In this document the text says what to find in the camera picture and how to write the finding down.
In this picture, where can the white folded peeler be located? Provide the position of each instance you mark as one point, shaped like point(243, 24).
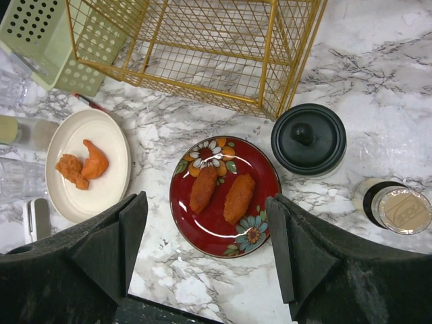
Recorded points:
point(36, 218)

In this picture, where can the cream round plate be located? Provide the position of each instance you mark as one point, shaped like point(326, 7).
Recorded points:
point(98, 127)

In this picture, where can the red floral plate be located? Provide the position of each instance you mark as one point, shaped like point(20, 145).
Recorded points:
point(208, 231)

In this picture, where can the clear plastic cup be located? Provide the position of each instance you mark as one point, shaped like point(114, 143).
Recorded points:
point(21, 180)
point(15, 90)

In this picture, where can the left orange croquette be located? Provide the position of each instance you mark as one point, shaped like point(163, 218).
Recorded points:
point(202, 189)

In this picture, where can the black-lid glass jar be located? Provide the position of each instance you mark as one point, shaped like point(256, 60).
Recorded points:
point(309, 140)

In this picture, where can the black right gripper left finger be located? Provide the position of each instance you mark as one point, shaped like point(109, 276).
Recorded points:
point(79, 275)

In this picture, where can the right orange croquette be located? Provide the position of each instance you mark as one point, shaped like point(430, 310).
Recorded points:
point(238, 198)

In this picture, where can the small yellow spice bottle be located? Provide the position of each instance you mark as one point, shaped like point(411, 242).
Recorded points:
point(392, 206)

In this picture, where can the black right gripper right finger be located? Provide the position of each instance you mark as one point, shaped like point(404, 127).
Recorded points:
point(328, 275)

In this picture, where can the green-lid seasoning shaker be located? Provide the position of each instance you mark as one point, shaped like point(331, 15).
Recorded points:
point(29, 133)

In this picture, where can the orange fried nugget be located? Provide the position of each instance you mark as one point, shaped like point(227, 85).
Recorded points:
point(70, 167)

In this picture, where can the orange croquette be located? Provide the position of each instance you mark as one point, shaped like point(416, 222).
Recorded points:
point(202, 189)
point(238, 198)

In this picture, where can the pale green plastic basket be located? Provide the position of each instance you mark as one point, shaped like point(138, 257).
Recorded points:
point(59, 42)

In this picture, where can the red pen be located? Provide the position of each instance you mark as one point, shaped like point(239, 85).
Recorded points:
point(87, 101)

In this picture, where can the gold wire rack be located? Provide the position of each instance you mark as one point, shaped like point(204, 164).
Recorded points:
point(247, 56)

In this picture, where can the orange chicken wing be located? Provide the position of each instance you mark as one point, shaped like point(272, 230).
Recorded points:
point(96, 164)

